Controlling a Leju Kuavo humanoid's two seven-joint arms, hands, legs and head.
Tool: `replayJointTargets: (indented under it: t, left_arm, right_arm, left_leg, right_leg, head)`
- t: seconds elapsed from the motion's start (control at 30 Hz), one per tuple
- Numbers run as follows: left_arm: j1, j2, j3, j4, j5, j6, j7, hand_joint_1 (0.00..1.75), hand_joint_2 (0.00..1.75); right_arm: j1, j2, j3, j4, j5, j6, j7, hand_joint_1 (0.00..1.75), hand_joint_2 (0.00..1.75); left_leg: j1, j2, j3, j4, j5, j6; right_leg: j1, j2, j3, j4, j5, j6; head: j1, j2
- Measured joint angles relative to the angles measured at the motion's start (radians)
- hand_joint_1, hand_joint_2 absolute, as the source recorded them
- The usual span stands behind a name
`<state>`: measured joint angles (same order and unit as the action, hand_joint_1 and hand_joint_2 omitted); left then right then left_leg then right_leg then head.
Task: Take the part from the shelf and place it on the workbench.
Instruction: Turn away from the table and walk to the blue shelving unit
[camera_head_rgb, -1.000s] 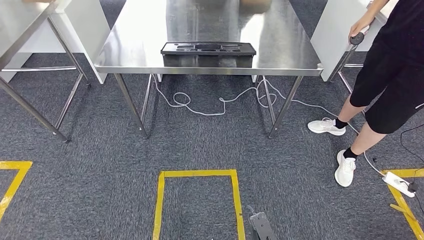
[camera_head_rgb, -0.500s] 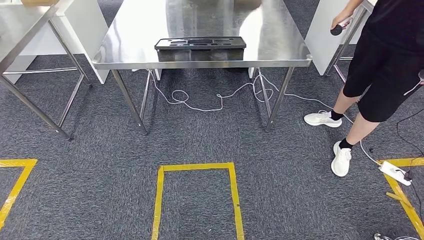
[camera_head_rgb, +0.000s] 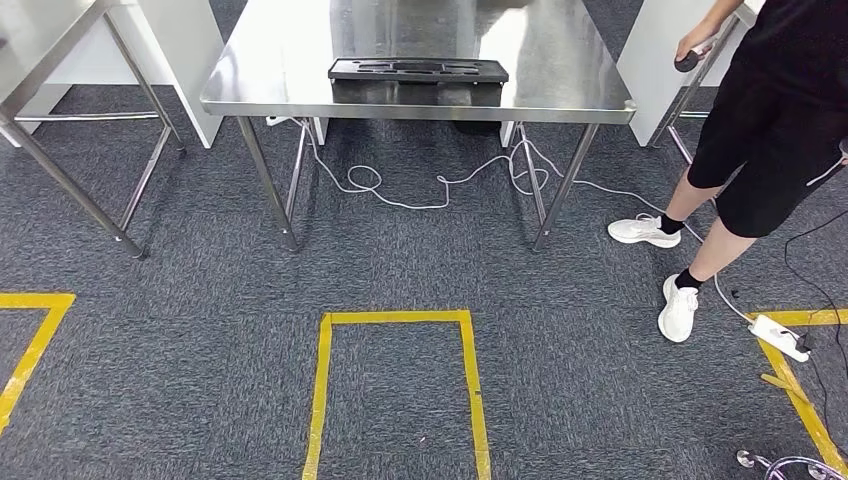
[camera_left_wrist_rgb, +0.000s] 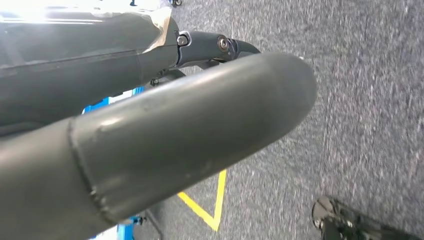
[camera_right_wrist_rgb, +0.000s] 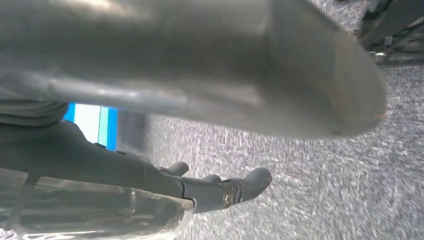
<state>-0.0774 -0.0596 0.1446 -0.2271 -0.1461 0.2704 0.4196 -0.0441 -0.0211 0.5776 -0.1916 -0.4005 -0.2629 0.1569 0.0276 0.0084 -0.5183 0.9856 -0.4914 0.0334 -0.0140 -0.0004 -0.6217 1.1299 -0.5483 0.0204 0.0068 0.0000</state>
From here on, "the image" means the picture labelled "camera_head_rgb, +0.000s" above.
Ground black bag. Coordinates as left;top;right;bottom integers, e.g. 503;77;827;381
450;120;505;138

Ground black floor cable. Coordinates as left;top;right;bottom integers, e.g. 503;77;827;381
783;210;848;425

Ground yellow floor tape square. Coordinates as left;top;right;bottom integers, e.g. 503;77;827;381
301;309;494;480
745;307;848;476

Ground white panel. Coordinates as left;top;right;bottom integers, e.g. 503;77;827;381
616;0;764;148

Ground stainless steel workbench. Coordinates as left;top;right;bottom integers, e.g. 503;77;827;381
200;0;637;253

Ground white desk steel legs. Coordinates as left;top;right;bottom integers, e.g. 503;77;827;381
0;0;227;261

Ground black plastic car trim part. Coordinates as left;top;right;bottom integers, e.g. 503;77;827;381
327;56;511;85

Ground person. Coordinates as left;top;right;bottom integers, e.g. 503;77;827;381
607;0;848;344

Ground black stool chrome base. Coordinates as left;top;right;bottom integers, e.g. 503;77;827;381
735;449;848;480

